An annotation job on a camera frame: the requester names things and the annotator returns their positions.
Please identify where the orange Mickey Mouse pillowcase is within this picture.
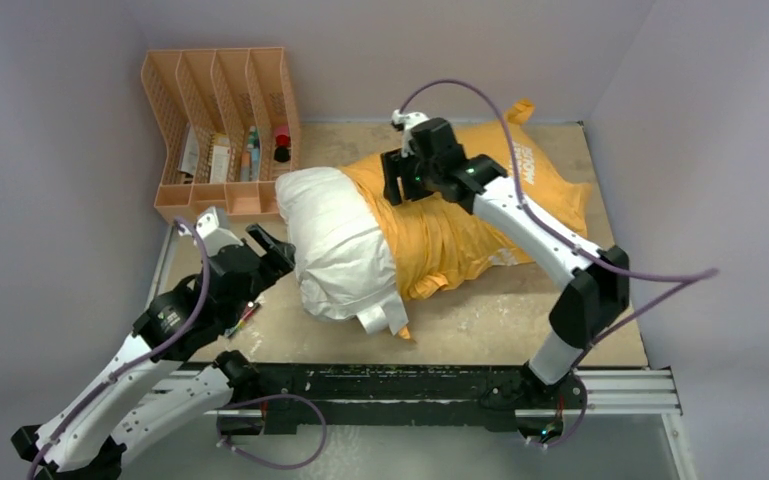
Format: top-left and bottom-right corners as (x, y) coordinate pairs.
(339, 98), (592, 300)

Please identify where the beige paper card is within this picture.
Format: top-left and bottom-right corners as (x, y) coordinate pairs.
(209, 133), (231, 184)

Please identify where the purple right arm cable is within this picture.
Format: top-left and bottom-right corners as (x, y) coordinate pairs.
(399, 79), (719, 369)

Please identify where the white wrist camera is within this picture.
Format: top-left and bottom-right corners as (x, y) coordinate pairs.
(175, 206), (243, 257)
(391, 109), (429, 152)

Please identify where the white paper booklet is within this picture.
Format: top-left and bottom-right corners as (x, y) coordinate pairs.
(178, 124), (199, 177)

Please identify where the red and black bottle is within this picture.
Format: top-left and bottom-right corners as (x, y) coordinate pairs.
(273, 125), (291, 163)

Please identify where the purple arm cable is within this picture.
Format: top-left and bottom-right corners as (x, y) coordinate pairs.
(399, 79), (719, 369)
(24, 218), (212, 480)

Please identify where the pink plastic file organizer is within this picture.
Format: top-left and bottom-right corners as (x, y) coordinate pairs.
(140, 47), (303, 222)

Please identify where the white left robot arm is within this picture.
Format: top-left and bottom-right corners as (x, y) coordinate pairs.
(11, 220), (295, 479)

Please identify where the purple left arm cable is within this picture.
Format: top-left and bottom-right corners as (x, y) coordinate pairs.
(24, 218), (212, 480)

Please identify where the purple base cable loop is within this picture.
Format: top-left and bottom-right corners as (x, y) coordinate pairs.
(215, 393), (328, 472)

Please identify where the teal and orange tube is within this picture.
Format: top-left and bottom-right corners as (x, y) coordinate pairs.
(239, 126), (260, 182)

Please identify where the white pillow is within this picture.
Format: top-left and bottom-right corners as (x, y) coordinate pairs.
(275, 167), (409, 338)

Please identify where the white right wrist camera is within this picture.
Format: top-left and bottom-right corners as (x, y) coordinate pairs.
(391, 109), (429, 152)

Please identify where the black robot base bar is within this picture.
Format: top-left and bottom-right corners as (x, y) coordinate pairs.
(212, 351), (586, 441)

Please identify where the colourful marker pen pack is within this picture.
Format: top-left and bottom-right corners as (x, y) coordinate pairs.
(223, 301), (261, 339)

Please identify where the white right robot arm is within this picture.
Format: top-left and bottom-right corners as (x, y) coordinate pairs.
(380, 111), (629, 408)

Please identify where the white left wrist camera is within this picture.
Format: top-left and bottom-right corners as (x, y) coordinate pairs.
(175, 206), (243, 257)

